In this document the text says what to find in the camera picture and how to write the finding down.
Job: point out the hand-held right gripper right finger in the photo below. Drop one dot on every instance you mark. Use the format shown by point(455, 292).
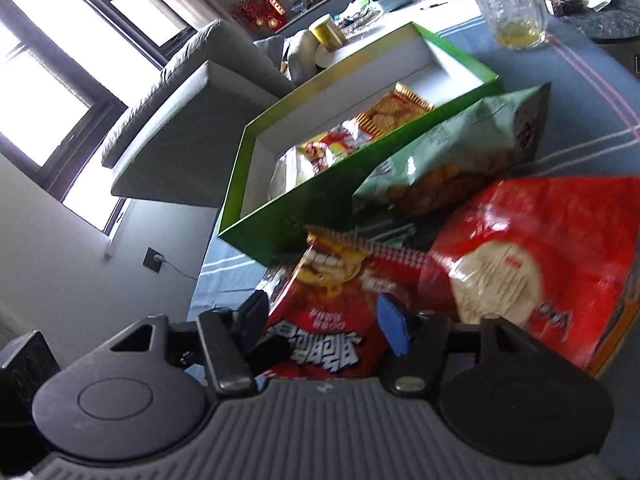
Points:
point(392, 325)

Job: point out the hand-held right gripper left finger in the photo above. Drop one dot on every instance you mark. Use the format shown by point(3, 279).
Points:
point(256, 312)

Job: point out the red checkered snack bag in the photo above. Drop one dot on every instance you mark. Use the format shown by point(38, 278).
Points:
point(330, 310)

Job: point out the green cardboard box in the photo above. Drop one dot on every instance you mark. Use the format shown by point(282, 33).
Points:
point(320, 210)

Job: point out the large red snack bag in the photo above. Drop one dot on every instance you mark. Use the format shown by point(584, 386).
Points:
point(525, 220)

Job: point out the green snack bag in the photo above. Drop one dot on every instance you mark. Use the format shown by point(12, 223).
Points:
point(450, 145)

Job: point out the white snack packet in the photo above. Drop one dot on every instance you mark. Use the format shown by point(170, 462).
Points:
point(292, 170)

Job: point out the grey sofa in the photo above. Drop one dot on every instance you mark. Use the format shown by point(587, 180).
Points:
point(190, 135)

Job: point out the orange cracker packet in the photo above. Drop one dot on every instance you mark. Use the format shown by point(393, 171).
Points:
point(395, 110)

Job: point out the white cushion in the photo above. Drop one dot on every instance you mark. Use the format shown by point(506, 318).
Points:
point(300, 55)

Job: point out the gold can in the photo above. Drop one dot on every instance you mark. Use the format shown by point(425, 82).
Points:
point(327, 32)

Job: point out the red flower decoration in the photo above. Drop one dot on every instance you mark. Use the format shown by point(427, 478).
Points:
point(257, 10)

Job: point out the round white table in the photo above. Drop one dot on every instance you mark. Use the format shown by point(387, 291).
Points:
point(425, 22)

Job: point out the black pen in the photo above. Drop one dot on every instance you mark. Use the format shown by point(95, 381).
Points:
point(434, 6)

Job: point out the glass mug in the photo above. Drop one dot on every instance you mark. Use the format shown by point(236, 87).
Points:
point(500, 5)

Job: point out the dark framed window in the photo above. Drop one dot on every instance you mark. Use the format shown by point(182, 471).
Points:
point(50, 25)

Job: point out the dark marble table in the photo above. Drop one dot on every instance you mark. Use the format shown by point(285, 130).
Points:
point(605, 20)

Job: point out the wall socket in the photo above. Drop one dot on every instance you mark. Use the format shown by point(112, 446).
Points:
point(154, 259)

